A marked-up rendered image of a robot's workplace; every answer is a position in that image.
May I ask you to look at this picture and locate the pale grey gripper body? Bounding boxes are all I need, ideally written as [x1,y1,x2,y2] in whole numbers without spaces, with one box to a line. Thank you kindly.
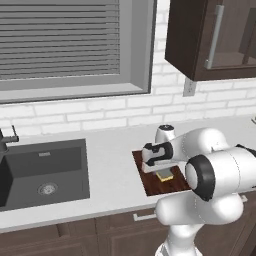
[141,161,180,175]

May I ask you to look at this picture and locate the yellow sponge with grey top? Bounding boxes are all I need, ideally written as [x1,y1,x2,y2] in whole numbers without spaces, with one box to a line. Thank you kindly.
[157,169,175,183]

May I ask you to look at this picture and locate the dark brown wooden cutting board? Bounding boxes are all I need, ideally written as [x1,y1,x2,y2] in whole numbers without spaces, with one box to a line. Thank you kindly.
[131,149,193,197]

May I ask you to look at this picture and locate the brown drawer front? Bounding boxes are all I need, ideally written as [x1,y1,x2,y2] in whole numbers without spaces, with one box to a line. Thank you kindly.
[94,206,168,235]

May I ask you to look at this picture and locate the brown cupboard door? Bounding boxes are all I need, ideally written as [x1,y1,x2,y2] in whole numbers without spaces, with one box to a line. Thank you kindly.
[96,226,176,256]

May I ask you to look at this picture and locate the dark grey sink basin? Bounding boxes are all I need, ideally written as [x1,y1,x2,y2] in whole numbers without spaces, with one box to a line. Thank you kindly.
[0,138,91,213]

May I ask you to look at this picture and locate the grey framed window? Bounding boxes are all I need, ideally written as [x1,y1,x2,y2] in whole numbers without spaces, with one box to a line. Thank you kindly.
[0,0,158,105]

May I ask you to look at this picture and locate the brown panel below sink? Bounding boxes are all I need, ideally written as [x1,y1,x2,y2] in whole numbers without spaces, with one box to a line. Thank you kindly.
[0,222,98,256]

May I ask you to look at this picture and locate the glass cupboard door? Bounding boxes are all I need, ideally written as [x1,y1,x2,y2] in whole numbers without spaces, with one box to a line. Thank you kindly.
[193,0,256,82]

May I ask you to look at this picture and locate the dark grey tap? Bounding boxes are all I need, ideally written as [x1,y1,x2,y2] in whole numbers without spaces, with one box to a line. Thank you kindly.
[0,125,20,155]

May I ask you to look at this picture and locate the grey window blinds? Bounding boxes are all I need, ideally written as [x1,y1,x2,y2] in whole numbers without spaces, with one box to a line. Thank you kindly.
[0,0,121,81]

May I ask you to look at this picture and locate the grey wall socket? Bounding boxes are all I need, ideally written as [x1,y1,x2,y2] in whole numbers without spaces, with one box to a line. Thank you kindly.
[182,77,198,98]

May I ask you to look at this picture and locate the dark brown wall cupboard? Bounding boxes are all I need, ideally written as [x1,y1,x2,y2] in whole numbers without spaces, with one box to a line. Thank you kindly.
[164,0,256,82]

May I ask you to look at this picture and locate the long grey cupboard handle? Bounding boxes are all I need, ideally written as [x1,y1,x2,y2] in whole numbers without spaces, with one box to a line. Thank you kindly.
[204,4,225,71]

